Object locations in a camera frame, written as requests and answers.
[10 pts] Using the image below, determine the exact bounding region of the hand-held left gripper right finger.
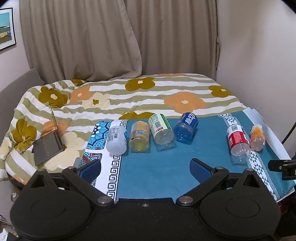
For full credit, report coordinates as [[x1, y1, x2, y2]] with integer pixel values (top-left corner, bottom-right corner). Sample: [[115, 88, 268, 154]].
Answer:
[[177, 158, 262, 207]]

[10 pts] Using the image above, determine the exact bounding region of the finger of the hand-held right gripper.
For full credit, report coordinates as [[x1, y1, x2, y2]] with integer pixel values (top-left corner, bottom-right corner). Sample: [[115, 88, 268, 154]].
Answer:
[[268, 159, 292, 172]]

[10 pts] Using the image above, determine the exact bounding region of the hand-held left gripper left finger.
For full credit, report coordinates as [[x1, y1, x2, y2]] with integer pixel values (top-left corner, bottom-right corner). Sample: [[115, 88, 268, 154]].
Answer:
[[28, 159, 115, 207]]

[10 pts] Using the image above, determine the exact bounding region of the orange plastic bottle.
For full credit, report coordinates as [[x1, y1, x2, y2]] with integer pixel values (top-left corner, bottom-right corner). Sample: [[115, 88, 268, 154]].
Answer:
[[250, 124, 266, 152]]

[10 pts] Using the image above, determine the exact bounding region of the teal printed mat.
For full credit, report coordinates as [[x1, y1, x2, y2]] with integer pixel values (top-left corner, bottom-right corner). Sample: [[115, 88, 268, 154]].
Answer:
[[79, 111, 296, 201]]

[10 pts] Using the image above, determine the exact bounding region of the white plastic bottle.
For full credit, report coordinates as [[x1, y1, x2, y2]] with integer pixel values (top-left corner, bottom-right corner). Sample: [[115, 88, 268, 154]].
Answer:
[[106, 125, 128, 155]]

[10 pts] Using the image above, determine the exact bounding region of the blue plastic bottle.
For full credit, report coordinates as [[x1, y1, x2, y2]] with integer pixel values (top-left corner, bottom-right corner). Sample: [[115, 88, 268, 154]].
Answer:
[[173, 112, 199, 144]]

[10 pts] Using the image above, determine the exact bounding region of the clear bottle red label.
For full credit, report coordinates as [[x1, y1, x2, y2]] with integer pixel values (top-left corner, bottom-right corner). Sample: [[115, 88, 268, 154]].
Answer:
[[226, 124, 251, 166]]

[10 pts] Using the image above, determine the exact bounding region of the grey laptop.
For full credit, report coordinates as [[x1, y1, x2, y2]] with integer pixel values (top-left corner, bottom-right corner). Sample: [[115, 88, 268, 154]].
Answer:
[[32, 102, 65, 166]]

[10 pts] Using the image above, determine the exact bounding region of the clear bottle green label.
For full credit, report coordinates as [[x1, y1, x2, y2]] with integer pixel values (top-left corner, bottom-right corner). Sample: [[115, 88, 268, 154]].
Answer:
[[148, 113, 177, 152]]

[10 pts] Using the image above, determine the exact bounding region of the yellow plastic bottle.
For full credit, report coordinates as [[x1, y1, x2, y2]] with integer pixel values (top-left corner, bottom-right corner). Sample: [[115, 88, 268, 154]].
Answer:
[[128, 121, 150, 153]]

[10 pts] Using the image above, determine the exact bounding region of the floral striped blanket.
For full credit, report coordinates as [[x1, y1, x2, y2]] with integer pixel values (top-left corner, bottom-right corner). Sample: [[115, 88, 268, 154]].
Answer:
[[0, 73, 248, 182]]

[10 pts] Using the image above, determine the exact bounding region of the grey headboard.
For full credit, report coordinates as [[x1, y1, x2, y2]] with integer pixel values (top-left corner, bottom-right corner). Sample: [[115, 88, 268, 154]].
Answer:
[[0, 68, 45, 142]]

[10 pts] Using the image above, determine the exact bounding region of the beige curtain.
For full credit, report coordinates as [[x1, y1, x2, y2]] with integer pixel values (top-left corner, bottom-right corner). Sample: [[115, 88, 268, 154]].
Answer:
[[19, 0, 219, 82]]

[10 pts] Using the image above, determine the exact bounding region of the black cable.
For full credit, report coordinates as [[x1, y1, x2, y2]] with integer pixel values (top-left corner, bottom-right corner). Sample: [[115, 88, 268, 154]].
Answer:
[[281, 122, 296, 144]]

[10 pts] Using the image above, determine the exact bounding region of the framed wall picture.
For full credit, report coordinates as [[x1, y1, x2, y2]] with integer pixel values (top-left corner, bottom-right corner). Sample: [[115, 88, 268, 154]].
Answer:
[[0, 7, 17, 52]]

